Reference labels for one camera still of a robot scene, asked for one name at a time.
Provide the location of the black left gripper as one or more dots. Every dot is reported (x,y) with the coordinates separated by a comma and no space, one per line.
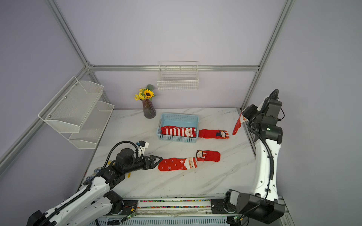
(151,164)

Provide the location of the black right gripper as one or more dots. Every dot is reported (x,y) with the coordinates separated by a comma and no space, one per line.
(251,110)

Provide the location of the red santa face sock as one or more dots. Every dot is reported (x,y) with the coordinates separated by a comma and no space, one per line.
(242,119)

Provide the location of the red snowflake sock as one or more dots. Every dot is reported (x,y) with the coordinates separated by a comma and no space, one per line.
(173,164)

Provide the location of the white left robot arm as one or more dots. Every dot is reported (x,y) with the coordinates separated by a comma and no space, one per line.
(98,198)

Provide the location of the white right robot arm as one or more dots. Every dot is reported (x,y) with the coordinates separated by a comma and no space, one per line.
(262,202)

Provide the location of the white mesh lower shelf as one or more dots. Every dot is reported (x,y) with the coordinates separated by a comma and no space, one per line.
(90,134)

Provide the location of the white mesh shelf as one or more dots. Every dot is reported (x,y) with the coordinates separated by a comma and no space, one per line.
(90,134)
(68,111)

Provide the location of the dark glass vase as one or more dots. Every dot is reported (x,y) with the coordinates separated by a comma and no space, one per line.
(148,109)

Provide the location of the light blue plastic basket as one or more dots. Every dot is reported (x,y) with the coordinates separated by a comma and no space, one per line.
(178,120)

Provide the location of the yellow sunflower bouquet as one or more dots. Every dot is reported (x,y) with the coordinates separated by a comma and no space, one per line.
(146,93)

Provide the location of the white mesh upper shelf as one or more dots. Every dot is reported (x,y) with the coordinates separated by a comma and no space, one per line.
(68,111)

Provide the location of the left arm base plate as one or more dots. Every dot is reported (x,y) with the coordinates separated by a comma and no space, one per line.
(117,205)

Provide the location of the aluminium front rail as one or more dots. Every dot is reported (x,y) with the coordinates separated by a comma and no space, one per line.
(175,212)

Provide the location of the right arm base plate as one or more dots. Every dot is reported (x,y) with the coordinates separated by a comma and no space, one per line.
(220,206)

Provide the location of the white wire wall basket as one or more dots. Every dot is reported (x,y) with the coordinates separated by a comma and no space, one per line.
(178,75)

